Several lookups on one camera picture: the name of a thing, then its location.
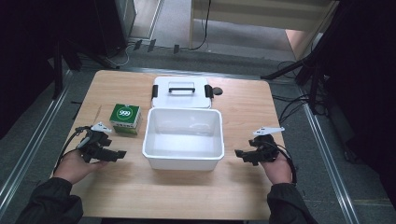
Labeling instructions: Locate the white lid with black handle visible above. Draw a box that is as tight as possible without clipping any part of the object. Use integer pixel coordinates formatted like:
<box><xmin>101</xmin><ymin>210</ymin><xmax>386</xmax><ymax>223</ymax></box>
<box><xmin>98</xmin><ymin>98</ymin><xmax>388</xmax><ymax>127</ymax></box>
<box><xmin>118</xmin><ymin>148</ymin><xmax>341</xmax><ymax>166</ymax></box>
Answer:
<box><xmin>150</xmin><ymin>76</ymin><xmax>216</xmax><ymax>110</ymax></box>

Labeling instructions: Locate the white plastic storage box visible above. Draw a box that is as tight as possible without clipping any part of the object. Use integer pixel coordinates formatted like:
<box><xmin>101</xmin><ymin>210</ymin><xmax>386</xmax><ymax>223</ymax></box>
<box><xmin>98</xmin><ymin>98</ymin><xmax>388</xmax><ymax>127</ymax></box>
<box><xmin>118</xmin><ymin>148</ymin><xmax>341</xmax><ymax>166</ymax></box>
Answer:
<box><xmin>141</xmin><ymin>106</ymin><xmax>226</xmax><ymax>172</ymax></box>

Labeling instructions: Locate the dark cabinet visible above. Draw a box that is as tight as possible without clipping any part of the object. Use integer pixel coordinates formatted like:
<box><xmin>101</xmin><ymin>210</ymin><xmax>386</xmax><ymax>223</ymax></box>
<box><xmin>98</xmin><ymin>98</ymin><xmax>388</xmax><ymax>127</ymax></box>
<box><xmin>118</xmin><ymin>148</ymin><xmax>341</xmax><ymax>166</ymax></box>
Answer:
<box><xmin>92</xmin><ymin>0</ymin><xmax>138</xmax><ymax>58</ymax></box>

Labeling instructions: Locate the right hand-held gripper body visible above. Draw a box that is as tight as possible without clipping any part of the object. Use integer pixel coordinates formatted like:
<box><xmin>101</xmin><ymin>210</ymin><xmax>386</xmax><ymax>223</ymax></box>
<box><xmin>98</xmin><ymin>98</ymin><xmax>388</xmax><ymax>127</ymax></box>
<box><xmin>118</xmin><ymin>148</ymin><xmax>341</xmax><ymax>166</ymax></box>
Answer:
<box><xmin>247</xmin><ymin>125</ymin><xmax>286</xmax><ymax>166</ymax></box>

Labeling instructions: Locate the white floor cable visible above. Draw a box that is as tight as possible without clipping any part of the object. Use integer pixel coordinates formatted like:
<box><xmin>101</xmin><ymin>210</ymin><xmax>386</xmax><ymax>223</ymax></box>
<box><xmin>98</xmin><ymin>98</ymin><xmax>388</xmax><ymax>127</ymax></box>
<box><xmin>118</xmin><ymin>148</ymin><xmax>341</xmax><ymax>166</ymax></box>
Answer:
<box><xmin>106</xmin><ymin>41</ymin><xmax>138</xmax><ymax>68</ymax></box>

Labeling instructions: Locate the bundle of black floor cables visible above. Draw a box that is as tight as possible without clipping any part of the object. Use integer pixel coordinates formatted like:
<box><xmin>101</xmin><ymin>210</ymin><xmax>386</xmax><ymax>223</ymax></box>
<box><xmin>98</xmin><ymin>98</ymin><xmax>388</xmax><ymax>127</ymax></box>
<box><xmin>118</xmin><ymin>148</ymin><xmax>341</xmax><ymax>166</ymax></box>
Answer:
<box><xmin>272</xmin><ymin>60</ymin><xmax>328</xmax><ymax>126</ymax></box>

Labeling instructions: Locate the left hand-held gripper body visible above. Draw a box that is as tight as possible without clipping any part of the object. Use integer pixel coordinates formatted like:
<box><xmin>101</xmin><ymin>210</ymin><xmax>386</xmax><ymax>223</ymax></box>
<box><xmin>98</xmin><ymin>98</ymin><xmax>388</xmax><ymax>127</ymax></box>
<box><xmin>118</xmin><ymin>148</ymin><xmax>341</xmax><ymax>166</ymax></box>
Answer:
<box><xmin>76</xmin><ymin>121</ymin><xmax>114</xmax><ymax>163</ymax></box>

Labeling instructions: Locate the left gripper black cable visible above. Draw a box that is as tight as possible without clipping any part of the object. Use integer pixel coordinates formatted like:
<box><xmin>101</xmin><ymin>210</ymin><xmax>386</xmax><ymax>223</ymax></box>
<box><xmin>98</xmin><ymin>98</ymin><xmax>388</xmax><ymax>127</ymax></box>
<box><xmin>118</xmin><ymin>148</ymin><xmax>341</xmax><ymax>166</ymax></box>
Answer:
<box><xmin>53</xmin><ymin>125</ymin><xmax>93</xmax><ymax>175</ymax></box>

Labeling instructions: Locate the black tripod stand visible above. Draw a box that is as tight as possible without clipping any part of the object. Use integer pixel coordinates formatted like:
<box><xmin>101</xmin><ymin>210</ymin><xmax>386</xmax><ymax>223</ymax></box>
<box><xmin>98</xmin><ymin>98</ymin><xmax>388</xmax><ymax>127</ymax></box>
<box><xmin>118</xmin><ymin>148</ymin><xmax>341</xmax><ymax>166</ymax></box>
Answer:
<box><xmin>261</xmin><ymin>0</ymin><xmax>347</xmax><ymax>116</ymax></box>

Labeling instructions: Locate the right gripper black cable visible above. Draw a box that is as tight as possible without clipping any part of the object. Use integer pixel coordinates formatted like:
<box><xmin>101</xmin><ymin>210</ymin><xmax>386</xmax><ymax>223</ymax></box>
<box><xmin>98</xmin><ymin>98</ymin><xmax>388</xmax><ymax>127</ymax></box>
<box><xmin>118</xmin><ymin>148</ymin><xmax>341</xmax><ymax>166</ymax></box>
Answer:
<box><xmin>270</xmin><ymin>141</ymin><xmax>299</xmax><ymax>185</ymax></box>

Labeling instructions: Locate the black hanging cable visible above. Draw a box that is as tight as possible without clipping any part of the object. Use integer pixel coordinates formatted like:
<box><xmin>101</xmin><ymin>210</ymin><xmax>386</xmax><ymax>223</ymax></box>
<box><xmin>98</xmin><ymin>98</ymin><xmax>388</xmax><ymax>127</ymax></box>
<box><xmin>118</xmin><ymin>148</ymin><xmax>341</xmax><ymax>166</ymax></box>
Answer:
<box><xmin>188</xmin><ymin>0</ymin><xmax>213</xmax><ymax>52</ymax></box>

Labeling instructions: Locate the green and white carton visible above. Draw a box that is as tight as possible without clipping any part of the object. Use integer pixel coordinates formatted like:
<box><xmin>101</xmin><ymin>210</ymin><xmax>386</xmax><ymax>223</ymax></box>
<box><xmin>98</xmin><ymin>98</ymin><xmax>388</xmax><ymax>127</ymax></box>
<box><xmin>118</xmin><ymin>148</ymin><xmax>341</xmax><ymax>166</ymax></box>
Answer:
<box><xmin>108</xmin><ymin>103</ymin><xmax>143</xmax><ymax>136</ymax></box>

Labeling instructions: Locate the person's left hand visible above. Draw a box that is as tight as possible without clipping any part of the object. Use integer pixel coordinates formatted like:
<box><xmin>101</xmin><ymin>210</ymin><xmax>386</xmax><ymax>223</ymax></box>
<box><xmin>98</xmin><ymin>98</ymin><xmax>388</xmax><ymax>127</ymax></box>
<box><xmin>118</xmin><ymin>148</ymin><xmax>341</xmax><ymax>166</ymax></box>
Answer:
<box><xmin>53</xmin><ymin>150</ymin><xmax>108</xmax><ymax>185</ymax></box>

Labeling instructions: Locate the person's right hand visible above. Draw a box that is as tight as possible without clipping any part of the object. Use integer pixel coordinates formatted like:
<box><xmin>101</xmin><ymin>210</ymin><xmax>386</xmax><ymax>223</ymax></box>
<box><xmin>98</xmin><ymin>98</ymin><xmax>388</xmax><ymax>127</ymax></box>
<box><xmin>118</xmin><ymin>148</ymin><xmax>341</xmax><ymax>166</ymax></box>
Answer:
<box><xmin>259</xmin><ymin>152</ymin><xmax>295</xmax><ymax>186</ymax></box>

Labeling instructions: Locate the metal floor rail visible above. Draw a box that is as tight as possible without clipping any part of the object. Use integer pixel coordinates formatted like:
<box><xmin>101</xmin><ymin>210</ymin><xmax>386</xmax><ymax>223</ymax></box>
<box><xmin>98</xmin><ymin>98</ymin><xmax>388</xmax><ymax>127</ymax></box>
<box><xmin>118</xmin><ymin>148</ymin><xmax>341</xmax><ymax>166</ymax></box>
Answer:
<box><xmin>298</xmin><ymin>85</ymin><xmax>361</xmax><ymax>224</ymax></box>
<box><xmin>0</xmin><ymin>69</ymin><xmax>74</xmax><ymax>216</ymax></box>

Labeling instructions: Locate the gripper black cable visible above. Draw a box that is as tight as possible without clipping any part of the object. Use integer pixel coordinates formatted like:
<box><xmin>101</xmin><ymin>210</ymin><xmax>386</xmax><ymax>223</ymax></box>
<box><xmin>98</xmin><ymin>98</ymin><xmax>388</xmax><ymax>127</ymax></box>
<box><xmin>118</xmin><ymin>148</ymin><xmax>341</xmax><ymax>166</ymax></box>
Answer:
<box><xmin>270</xmin><ymin>141</ymin><xmax>299</xmax><ymax>185</ymax></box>
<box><xmin>53</xmin><ymin>125</ymin><xmax>93</xmax><ymax>175</ymax></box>

